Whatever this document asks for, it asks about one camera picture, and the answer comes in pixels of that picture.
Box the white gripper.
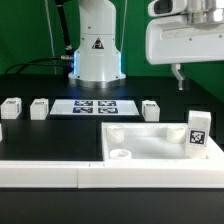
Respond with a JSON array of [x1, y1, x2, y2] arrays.
[[145, 15, 224, 91]]

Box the white square tabletop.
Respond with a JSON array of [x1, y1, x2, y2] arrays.
[[101, 121, 224, 163]]

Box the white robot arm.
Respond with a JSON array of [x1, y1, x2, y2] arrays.
[[69, 0, 224, 90]]

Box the white U-shaped fence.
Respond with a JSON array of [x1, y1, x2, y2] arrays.
[[0, 146, 224, 190]]

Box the white marker plate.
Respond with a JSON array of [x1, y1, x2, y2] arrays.
[[50, 99, 139, 116]]

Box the white block at left edge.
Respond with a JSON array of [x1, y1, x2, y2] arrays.
[[0, 123, 3, 142]]

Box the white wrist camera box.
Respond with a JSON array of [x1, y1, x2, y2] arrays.
[[148, 0, 187, 17]]

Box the black cables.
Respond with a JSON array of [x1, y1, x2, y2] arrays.
[[2, 0, 75, 76]]

